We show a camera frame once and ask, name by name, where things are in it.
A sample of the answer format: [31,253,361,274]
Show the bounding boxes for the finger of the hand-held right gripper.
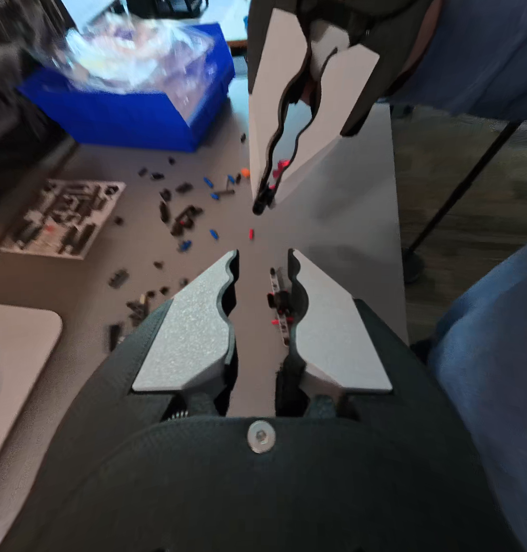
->
[268,43,381,206]
[249,11,314,214]

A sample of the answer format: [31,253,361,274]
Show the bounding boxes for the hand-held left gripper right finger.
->
[285,249,394,415]

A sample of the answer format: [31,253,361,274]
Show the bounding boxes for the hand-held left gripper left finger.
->
[133,250,243,415]

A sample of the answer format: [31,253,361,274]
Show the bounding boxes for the long light grey lego beam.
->
[268,266,294,347]

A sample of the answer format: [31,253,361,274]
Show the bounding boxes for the person's right forearm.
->
[389,0,527,121]

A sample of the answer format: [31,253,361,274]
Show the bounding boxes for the dark grey angled lego beam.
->
[126,294,156,327]

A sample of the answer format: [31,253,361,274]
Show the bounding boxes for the pile of black lego pieces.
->
[139,130,251,238]

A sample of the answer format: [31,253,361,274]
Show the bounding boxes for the lego sticker sheet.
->
[0,178,127,260]

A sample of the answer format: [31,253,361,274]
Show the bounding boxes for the dark printed lego set box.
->
[0,0,79,208]

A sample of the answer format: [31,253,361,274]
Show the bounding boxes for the blue storage bin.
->
[18,22,236,153]

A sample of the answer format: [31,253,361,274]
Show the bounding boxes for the person's blue clothing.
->
[423,240,527,552]

